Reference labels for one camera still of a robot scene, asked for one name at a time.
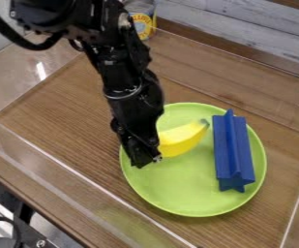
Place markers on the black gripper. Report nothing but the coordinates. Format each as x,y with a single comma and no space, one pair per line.
135,99

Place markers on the yellow toy banana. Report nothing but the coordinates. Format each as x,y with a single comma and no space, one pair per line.
180,139

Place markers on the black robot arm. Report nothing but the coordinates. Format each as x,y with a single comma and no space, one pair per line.
99,28

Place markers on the green round plate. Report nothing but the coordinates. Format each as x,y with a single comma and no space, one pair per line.
182,185

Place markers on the blue star-shaped block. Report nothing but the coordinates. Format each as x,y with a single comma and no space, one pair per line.
234,165

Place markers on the black metal stand base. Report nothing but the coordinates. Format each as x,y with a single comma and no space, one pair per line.
27,237

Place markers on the yellow labelled tin can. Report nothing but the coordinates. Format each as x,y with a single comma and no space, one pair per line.
142,11

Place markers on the clear acrylic tray wall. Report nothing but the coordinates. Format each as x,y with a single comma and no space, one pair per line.
95,217

